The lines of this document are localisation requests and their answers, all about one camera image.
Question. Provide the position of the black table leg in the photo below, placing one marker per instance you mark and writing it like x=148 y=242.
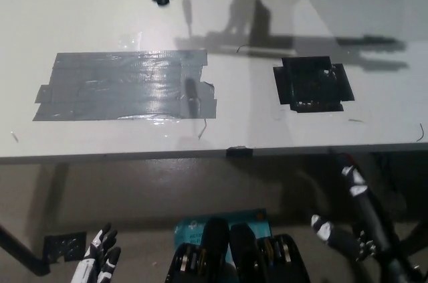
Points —
x=23 y=254

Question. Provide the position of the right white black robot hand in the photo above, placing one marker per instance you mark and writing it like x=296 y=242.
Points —
x=368 y=229

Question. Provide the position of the black floor plate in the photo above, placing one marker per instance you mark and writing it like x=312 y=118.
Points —
x=65 y=246

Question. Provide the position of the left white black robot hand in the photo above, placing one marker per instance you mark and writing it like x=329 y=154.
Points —
x=100 y=256

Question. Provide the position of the black tape patch on table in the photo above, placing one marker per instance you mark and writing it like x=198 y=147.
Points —
x=311 y=89

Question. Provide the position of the teal cardboard box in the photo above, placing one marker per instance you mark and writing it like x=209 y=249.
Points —
x=189 y=233

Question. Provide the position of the grey duct tape patch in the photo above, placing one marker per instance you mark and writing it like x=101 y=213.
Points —
x=127 y=85

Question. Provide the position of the clear shiny tape strip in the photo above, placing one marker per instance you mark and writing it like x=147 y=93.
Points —
x=128 y=42

